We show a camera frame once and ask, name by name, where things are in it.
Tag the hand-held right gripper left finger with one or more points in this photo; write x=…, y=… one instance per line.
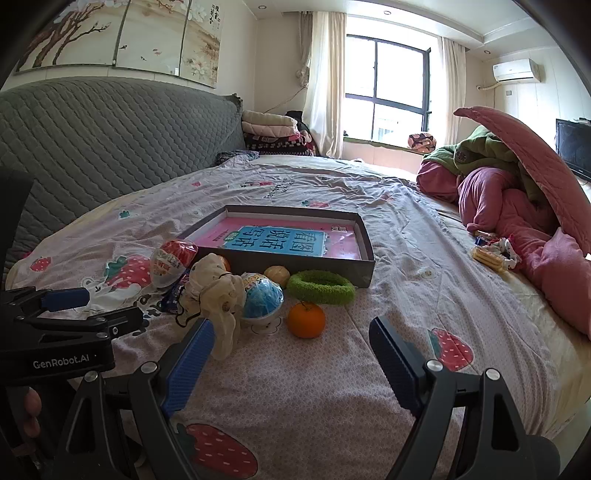
x=189, y=364

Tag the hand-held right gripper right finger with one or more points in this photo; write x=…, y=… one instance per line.
x=392, y=364

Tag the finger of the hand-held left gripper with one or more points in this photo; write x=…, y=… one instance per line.
x=64, y=300
x=115, y=323

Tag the blue cookie packet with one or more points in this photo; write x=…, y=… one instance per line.
x=173, y=300

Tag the cream plush toy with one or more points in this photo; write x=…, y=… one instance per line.
x=212, y=286

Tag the green fuzzy scrunchie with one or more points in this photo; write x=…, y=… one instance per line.
x=344, y=290

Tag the blue toy egg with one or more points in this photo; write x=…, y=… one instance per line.
x=261, y=300

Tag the dark grey shallow box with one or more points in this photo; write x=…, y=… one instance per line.
x=258, y=261

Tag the walnut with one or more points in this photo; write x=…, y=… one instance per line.
x=277, y=275

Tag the person's left hand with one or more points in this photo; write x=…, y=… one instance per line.
x=31, y=410

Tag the strawberry print bed sheet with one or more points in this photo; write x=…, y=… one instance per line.
x=415, y=295

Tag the yellow wafer packet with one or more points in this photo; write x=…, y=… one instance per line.
x=487, y=259

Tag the small blue snack packet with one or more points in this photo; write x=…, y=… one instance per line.
x=481, y=241

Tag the pink and blue book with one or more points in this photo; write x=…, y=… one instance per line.
x=286, y=240

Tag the small yellow snack packet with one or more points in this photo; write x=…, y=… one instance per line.
x=490, y=235

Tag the grey quilted headboard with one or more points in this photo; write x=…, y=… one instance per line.
x=115, y=138

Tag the pink quilt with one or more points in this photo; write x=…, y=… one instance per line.
x=494, y=198

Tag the dark blue cloth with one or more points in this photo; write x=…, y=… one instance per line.
x=238, y=157

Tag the patterned bag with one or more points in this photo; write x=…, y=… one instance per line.
x=421, y=143

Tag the green blanket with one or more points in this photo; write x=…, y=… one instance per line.
x=480, y=147

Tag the dark patterned folded blanket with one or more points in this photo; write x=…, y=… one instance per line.
x=277, y=145

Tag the pink folded blanket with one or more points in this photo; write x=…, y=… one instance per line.
x=272, y=131

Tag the cream folded blanket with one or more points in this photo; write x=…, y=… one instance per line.
x=268, y=117

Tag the black clothing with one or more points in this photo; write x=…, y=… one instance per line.
x=298, y=119

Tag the black framed window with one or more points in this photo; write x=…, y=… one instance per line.
x=375, y=99

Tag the cream curtain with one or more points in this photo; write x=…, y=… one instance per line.
x=452, y=92
x=323, y=83

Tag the black television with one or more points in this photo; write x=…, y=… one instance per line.
x=572, y=143

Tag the air conditioner pipe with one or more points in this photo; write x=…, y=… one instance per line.
x=487, y=86

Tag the white air conditioner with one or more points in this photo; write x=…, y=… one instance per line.
x=515, y=71

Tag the floral wall painting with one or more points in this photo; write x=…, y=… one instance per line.
x=138, y=37

